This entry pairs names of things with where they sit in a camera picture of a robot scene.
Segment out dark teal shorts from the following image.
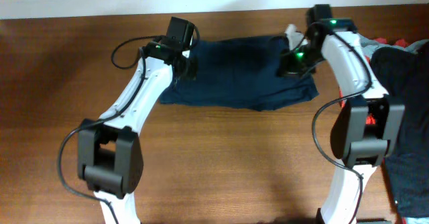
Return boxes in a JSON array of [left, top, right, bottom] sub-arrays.
[[160, 36, 319, 111]]

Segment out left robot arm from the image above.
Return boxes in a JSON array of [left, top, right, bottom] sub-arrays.
[[78, 17, 199, 223]]

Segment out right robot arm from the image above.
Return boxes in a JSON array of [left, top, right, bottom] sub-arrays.
[[277, 4, 405, 223]]

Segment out grey garment in pile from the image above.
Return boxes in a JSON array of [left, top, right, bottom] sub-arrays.
[[359, 34, 428, 59]]

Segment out red garment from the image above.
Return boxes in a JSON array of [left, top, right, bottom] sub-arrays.
[[339, 38, 410, 125]]

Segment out navy garment in pile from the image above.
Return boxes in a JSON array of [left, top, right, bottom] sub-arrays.
[[370, 46, 428, 218]]

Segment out left black camera cable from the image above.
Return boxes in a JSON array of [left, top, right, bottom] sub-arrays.
[[57, 25, 201, 224]]

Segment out black camera cable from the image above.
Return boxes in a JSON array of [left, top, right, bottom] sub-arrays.
[[280, 21, 373, 224], [57, 25, 201, 224]]

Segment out right black camera cable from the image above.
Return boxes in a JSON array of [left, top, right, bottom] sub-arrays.
[[280, 21, 373, 224]]

